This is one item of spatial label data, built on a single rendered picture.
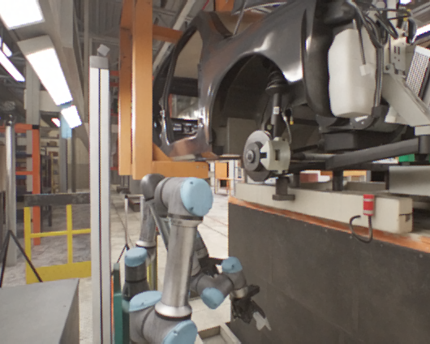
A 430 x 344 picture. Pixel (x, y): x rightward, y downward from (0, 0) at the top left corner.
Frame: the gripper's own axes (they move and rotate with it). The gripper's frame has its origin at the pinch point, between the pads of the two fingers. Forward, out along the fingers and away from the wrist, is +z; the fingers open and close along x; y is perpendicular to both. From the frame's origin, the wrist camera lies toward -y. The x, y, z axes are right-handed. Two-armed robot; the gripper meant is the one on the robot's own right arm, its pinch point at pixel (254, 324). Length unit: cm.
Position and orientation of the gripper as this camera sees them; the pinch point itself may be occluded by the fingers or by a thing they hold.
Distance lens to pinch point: 130.0
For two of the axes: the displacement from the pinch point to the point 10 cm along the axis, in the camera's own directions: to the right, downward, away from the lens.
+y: -5.3, 4.2, -7.3
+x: 7.9, -0.5, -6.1
